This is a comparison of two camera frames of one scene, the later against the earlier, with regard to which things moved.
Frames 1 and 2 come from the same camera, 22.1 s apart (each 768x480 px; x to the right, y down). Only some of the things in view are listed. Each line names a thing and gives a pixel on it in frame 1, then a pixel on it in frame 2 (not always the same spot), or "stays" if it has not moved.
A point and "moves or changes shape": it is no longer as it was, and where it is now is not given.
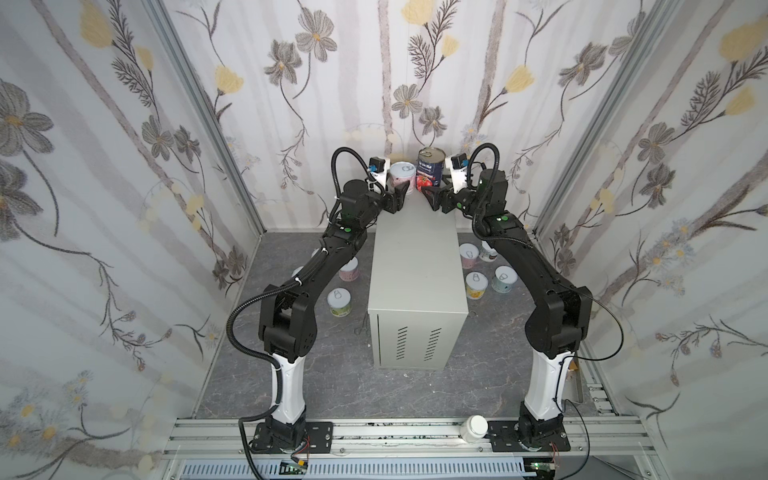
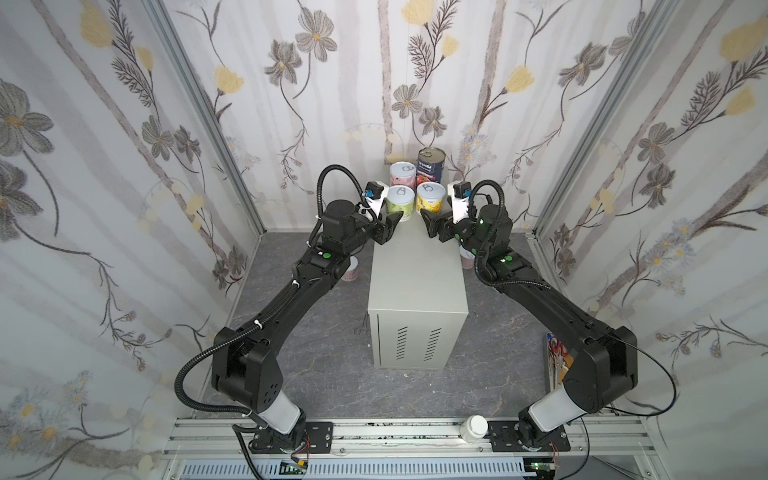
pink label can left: (350, 271) stays
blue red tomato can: (429, 166) stays
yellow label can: (476, 283) moves or changes shape
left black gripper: (394, 204) -> (382, 233)
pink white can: (401, 172) stays
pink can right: (469, 252) stays
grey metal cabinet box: (418, 296) stays
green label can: (339, 301) moves or changes shape
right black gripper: (443, 198) -> (444, 226)
